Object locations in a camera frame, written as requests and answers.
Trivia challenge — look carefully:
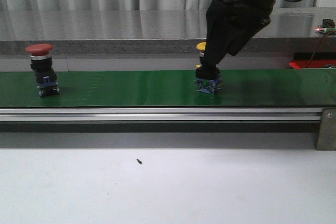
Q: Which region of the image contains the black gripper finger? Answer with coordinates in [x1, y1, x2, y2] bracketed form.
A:
[228, 17, 270, 56]
[201, 0, 236, 67]

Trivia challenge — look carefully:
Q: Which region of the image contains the green conveyor belt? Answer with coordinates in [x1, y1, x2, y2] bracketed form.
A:
[1, 69, 335, 108]

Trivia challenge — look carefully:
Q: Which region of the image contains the red plastic tray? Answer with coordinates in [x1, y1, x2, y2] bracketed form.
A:
[289, 59, 335, 69]

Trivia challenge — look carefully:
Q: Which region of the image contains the small green circuit board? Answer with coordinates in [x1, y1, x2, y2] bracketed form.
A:
[315, 18, 335, 34]

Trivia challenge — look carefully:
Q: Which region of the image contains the grey stone shelf slab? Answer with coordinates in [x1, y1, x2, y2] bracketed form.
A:
[1, 7, 335, 55]

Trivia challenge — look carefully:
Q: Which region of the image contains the thin brown sensor wire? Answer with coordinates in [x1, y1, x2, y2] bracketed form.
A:
[304, 33, 329, 69]

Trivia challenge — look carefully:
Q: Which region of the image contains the grey metal support bracket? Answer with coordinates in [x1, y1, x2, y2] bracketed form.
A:
[316, 108, 336, 151]

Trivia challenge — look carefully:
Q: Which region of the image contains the aluminium conveyor frame rail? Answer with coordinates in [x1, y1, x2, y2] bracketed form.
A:
[1, 108, 323, 122]

